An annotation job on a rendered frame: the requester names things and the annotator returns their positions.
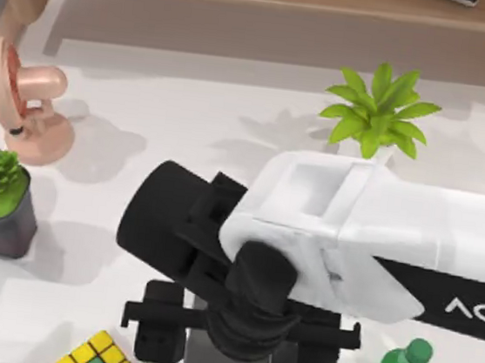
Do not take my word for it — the pink desk fan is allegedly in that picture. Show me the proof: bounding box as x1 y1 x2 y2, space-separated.
0 34 87 171

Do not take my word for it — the leafy plant in white pot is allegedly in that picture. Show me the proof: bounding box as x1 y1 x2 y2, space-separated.
313 54 448 174

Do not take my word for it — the colourful puzzle cube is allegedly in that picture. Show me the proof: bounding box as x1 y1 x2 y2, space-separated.
52 324 145 363

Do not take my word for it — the succulent in grey pot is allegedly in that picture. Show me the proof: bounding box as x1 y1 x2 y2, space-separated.
0 147 48 262

